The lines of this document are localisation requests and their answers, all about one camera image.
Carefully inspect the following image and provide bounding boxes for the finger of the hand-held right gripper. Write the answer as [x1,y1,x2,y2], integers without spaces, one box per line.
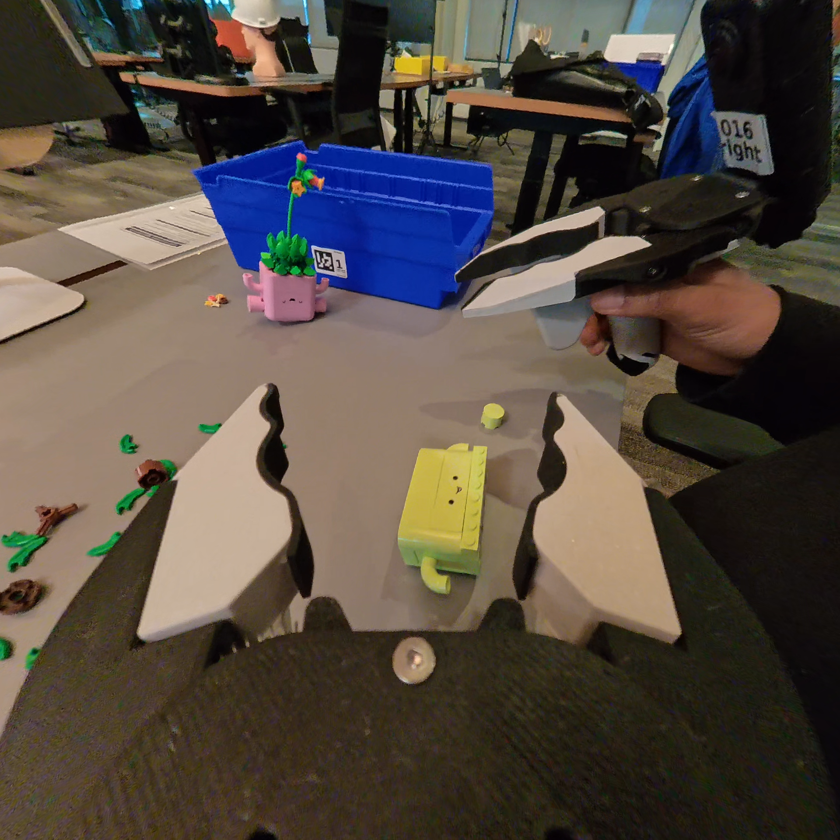
[461,235,652,320]
[454,205,607,284]

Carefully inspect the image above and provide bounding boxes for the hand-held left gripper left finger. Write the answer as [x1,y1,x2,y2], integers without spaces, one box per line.
[136,384,316,647]

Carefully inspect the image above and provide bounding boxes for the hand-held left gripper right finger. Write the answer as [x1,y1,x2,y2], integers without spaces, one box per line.
[513,392,683,647]

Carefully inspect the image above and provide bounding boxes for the lime green toy brick pot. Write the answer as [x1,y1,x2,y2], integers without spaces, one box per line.
[398,443,490,595]

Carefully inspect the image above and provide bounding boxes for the person's right forearm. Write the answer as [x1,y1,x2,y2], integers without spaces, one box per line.
[676,285,840,447]

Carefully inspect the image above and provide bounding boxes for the person's right hand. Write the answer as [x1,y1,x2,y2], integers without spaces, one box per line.
[579,259,782,378]

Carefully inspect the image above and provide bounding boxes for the scattered green leaf pieces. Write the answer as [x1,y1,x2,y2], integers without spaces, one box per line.
[0,420,224,670]

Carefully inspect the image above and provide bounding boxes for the blue storage box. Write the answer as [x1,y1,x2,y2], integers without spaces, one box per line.
[620,61,667,94]

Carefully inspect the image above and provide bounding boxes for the white paper box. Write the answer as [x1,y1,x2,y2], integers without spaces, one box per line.
[602,34,677,65]

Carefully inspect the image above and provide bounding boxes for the wooden desk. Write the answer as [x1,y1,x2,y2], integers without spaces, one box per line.
[118,69,480,165]
[445,88,660,234]

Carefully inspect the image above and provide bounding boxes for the black backpack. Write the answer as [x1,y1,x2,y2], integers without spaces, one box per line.
[511,41,665,130]

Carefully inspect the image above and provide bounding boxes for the blue plastic bin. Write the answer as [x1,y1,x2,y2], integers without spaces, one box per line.
[193,142,495,309]

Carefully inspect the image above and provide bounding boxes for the black mesh chair armrest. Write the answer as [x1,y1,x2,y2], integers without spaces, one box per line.
[642,392,786,469]

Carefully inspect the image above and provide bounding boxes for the brown branch brick piece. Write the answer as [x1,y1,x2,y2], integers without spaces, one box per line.
[35,503,80,537]

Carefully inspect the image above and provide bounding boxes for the brown flower-shaped brick piece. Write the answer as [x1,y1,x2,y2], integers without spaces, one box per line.
[0,579,44,616]

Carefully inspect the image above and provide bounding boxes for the pink toy brick plant pot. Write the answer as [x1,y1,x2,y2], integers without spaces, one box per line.
[243,152,330,324]

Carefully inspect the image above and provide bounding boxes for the white mat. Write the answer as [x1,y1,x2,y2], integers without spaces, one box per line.
[0,266,87,344]

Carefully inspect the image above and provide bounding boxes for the printed paper sheets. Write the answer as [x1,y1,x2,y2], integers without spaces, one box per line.
[58,192,228,271]

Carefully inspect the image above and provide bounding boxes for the mannequin head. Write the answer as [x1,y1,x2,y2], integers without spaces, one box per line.
[241,23,287,77]

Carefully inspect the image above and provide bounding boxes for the white hard hat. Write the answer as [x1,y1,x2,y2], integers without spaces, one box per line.
[231,0,284,30]

